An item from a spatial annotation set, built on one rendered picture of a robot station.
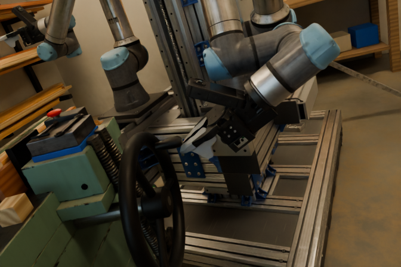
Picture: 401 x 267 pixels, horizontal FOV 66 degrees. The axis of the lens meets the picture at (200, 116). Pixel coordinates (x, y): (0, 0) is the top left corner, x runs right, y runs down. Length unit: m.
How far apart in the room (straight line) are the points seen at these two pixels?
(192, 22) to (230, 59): 0.58
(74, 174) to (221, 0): 0.45
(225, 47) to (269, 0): 0.31
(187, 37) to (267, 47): 0.55
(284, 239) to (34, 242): 0.96
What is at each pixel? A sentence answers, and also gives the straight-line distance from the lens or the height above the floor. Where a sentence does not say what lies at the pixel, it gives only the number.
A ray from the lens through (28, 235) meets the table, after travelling 0.61.
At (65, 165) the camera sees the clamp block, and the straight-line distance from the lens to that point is 0.62.
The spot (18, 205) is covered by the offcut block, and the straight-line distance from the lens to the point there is 0.61.
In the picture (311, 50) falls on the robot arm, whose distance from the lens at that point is 0.56.
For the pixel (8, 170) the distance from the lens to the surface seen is 0.69.
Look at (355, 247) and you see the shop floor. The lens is 1.58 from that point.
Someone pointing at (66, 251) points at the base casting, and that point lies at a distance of 0.68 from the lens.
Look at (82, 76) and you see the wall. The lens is 4.57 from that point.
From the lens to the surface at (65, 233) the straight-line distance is 0.68.
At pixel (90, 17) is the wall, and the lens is 4.29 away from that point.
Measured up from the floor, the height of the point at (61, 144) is 0.98.
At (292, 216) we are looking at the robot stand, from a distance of 1.42.
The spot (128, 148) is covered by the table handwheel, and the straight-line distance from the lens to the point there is 0.55.
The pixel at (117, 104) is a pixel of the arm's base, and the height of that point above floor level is 0.85.
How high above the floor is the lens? 1.15
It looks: 21 degrees down
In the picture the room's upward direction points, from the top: 17 degrees counter-clockwise
